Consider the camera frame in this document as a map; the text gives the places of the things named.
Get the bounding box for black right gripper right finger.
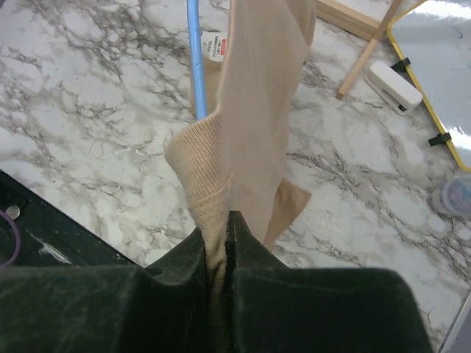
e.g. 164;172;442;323
226;211;432;352

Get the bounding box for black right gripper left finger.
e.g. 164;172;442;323
1;230;208;352

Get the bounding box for beige t shirt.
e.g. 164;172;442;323
166;1;316;352

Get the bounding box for blue wire hanger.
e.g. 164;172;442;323
187;0;208;121

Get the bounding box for small clear dish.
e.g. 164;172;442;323
429;175;470;218

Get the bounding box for white board eraser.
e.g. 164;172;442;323
364;61;422;115

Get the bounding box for wooden clothes rack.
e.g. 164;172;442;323
316;0;403;100

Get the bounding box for small whiteboard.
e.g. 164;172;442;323
387;1;470;171

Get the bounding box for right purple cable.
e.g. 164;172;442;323
0;211;21;268

